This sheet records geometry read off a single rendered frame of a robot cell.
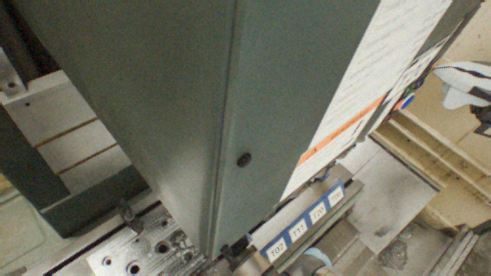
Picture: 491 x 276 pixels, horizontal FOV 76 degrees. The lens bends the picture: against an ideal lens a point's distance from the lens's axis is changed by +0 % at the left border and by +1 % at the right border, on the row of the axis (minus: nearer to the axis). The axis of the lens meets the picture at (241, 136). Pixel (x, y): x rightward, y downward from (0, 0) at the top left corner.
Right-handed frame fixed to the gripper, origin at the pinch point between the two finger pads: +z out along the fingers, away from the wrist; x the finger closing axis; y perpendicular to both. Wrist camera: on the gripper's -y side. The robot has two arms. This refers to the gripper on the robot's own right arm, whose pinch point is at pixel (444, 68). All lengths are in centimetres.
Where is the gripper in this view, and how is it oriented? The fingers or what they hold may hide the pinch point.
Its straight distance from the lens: 57.2
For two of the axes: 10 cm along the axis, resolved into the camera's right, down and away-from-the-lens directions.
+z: -9.4, -3.3, 1.1
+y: -1.2, 6.0, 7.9
